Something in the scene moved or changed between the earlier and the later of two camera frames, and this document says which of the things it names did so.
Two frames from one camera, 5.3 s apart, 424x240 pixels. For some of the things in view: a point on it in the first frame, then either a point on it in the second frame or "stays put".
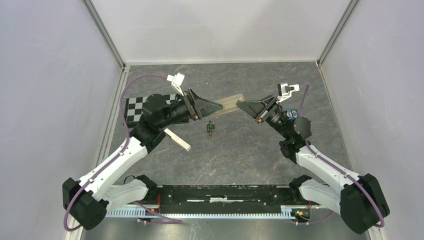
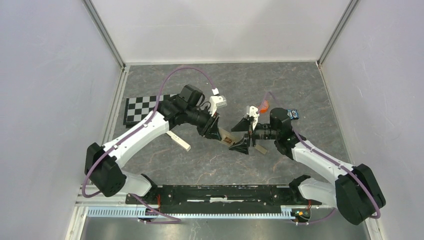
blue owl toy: x=291 y=114 stays put
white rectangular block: x=178 y=140 stays put
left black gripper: x=200 y=107 -> x=210 y=130
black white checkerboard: x=134 y=107 stays put
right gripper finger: x=258 y=110 -> x=242 y=145
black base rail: x=221 y=198 stays put
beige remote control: x=229 y=104 -> x=228 y=138
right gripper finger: x=265 y=102 -> x=243 y=125
